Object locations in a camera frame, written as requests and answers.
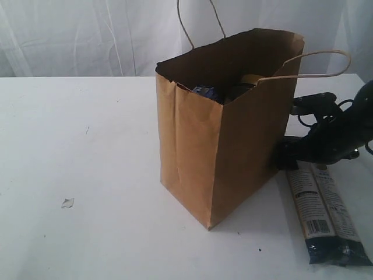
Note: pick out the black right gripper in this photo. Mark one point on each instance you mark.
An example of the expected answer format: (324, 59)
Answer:
(321, 146)

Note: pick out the nut jar gold lid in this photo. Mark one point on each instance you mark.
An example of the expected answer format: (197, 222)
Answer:
(251, 79)

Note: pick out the brown coffee pouch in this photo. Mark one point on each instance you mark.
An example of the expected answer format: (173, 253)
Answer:
(184, 87)

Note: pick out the milk carton blue white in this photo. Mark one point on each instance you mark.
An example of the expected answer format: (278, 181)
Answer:
(207, 92)

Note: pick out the brown paper bag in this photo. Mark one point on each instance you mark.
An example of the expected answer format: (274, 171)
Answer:
(215, 154)

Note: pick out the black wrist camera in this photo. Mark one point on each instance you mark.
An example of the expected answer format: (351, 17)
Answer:
(321, 105)

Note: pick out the torn label scrap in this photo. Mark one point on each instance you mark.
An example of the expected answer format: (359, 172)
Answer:
(68, 203)

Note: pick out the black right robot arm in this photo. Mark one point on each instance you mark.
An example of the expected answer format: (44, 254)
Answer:
(355, 122)

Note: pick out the white curtain backdrop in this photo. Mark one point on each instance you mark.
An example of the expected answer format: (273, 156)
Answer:
(128, 38)

